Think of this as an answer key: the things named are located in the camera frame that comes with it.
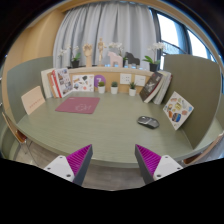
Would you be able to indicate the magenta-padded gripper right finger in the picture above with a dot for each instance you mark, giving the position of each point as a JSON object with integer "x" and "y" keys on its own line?
{"x": 150, "y": 160}

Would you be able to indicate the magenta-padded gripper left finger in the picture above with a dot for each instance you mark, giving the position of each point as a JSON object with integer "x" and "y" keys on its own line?
{"x": 78, "y": 160}

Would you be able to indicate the grey computer mouse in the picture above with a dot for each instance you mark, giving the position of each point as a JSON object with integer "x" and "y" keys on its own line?
{"x": 148, "y": 122}

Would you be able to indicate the dark pink mouse pad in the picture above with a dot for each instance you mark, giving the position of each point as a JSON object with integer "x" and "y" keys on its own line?
{"x": 78, "y": 105}

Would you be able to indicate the wooden chair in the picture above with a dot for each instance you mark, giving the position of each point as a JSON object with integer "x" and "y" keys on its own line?
{"x": 15, "y": 133}
{"x": 203, "y": 151}

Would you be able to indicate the large colourful sticker sheet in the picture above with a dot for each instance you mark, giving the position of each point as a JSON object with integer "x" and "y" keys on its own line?
{"x": 177, "y": 110}

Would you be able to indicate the thick white-paged book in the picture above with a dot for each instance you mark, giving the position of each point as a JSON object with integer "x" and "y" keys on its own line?
{"x": 160, "y": 89}

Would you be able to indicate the black-covered book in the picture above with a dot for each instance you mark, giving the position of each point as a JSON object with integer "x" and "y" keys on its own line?
{"x": 151, "y": 86}

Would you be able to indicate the beige card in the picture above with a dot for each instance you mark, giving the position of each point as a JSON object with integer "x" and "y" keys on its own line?
{"x": 32, "y": 100}

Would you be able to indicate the white sticker sheet, small drawings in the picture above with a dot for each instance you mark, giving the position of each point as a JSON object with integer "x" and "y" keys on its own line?
{"x": 83, "y": 82}

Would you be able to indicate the red-edged photo magazine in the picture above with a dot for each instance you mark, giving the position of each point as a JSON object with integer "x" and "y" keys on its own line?
{"x": 63, "y": 81}

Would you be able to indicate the round purple number sign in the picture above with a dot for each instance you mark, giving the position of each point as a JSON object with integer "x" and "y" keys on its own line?
{"x": 100, "y": 78}

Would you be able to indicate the white book behind magazine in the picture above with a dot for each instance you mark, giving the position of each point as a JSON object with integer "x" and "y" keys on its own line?
{"x": 45, "y": 81}

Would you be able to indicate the green felt partition panel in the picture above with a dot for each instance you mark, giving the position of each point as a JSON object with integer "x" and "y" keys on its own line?
{"x": 26, "y": 80}
{"x": 196, "y": 86}

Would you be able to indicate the large white orchid, black pot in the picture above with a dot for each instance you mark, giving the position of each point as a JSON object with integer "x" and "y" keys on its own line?
{"x": 154, "y": 66}

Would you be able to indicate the small white orchid, black pot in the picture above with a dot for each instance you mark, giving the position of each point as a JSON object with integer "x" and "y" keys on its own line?
{"x": 75, "y": 62}

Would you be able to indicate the dark grey horse figure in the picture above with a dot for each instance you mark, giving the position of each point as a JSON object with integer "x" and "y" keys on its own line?
{"x": 132, "y": 59}

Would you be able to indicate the wooden hand model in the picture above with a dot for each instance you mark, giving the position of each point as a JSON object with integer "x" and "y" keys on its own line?
{"x": 88, "y": 53}

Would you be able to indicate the pink horse figure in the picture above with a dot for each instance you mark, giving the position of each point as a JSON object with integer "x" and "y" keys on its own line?
{"x": 115, "y": 59}

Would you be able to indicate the white orchid behind horses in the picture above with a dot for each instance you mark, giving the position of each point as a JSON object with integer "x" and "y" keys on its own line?
{"x": 117, "y": 46}

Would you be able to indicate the light grey curtain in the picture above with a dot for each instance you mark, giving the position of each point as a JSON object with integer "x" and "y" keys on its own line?
{"x": 110, "y": 33}

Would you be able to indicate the white wall socket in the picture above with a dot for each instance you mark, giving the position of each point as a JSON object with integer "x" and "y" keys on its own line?
{"x": 140, "y": 80}
{"x": 125, "y": 78}

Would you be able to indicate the window with dark frame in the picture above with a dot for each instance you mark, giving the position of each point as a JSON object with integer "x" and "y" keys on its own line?
{"x": 180, "y": 40}

